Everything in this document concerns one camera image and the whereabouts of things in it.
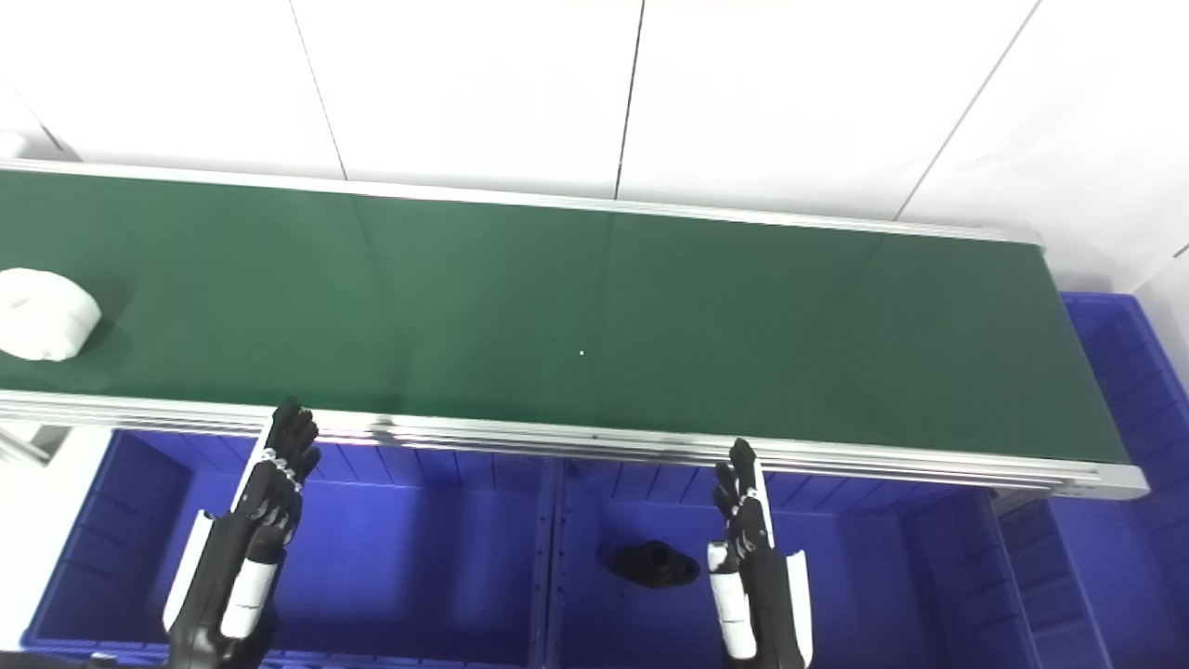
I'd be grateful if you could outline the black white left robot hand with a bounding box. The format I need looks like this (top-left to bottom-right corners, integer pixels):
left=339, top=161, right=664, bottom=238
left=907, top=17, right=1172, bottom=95
left=163, top=398, right=321, bottom=669

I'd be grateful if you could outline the blue plastic bin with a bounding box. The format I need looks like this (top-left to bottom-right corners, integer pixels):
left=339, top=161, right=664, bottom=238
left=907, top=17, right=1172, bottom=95
left=543, top=460, right=1041, bottom=669
left=999, top=293, right=1189, bottom=669
left=20, top=429, right=558, bottom=669

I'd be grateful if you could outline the aluminium conveyor support leg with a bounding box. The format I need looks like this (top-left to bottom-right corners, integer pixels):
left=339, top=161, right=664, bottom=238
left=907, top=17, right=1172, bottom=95
left=0, top=420, right=71, bottom=464

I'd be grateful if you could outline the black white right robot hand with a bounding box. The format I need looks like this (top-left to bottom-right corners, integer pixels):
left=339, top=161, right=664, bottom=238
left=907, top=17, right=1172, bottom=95
left=708, top=439, right=814, bottom=669

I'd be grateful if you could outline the white plastic part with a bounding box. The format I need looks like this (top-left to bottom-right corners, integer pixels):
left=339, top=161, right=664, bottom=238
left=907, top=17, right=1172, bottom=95
left=0, top=268, right=102, bottom=361

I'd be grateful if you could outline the green conveyor belt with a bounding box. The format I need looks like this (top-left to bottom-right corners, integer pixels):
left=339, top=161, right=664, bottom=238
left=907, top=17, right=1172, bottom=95
left=0, top=158, right=1151, bottom=503
left=0, top=170, right=1130, bottom=466

